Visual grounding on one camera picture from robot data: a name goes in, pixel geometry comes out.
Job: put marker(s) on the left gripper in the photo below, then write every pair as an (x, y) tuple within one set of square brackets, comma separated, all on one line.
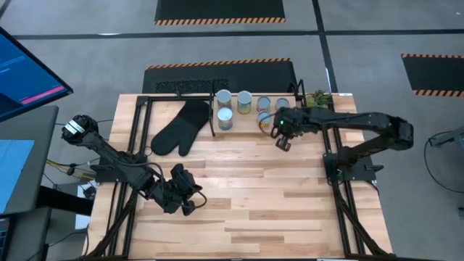
[(172, 199)]

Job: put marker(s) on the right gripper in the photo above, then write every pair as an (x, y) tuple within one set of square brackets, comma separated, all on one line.
[(290, 121)]

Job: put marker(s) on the short teal tin can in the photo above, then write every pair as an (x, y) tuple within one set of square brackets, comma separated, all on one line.
[(263, 103)]

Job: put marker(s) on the tall carrots can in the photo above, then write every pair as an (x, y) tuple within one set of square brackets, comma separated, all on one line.
[(244, 97)]

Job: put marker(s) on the tall peas can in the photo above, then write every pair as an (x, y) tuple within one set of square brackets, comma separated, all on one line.
[(224, 114)]

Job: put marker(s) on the tall tin can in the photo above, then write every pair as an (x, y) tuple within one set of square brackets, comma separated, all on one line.
[(224, 96)]

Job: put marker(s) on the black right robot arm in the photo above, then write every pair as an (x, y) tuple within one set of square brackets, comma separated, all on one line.
[(362, 121)]

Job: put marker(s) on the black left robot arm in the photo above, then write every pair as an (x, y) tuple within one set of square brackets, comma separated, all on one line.
[(108, 152)]

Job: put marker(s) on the green artificial plant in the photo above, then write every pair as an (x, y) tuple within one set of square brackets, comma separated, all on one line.
[(319, 98)]

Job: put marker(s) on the black oven mitt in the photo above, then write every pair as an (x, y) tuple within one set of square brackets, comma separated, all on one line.
[(181, 127)]

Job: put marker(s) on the black hazard-striped floor mat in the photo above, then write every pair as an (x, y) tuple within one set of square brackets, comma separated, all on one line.
[(253, 76), (217, 9), (435, 74)]

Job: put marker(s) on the grey desk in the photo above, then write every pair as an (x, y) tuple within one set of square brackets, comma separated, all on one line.
[(45, 152)]

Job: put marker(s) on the light blue sheet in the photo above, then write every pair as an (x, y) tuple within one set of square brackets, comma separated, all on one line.
[(14, 170)]

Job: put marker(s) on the computer monitor with blue screen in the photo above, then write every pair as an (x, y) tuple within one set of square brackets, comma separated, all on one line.
[(25, 72)]

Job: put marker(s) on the black right table frame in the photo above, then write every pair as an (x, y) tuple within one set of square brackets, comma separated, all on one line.
[(340, 210)]

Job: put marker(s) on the black table frame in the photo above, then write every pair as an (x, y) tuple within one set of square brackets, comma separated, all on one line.
[(340, 210), (143, 99)]

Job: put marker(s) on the black left table frame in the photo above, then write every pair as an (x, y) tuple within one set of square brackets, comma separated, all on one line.
[(143, 99)]

